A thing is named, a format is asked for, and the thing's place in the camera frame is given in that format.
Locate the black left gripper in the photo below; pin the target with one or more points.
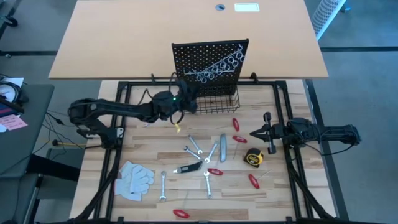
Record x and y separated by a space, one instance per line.
168 105

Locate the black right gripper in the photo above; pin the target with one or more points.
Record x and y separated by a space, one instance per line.
280 133

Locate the silver metal utility knife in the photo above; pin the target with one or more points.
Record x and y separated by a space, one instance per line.
223 147

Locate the chrome combination wrench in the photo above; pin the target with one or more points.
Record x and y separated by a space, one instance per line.
195 144
192 153
211 152
162 186
207 184

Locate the black perforated pegboard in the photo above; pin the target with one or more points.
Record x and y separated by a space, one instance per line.
199 56

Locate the black grey utility knife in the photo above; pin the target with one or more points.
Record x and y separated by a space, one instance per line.
191 168

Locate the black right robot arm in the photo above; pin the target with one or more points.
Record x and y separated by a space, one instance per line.
335 133

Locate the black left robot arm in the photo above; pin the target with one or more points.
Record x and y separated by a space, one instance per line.
124 109

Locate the yellow black tape measure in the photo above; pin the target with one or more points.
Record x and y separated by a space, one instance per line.
253 157

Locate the tan wooden desk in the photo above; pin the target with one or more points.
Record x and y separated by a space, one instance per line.
124 37

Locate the white rectangular desk plate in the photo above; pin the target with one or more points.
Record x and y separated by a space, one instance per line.
246 7

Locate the white perforated panel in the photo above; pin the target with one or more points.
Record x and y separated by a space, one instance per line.
326 15

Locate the grey side table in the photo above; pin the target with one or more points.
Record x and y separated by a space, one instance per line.
28 140

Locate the white paper sheet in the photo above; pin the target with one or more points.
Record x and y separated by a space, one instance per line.
15 81

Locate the pink paper note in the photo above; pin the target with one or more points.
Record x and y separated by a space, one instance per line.
14 123

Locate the black caster wheel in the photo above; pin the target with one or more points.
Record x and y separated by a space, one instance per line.
12 21

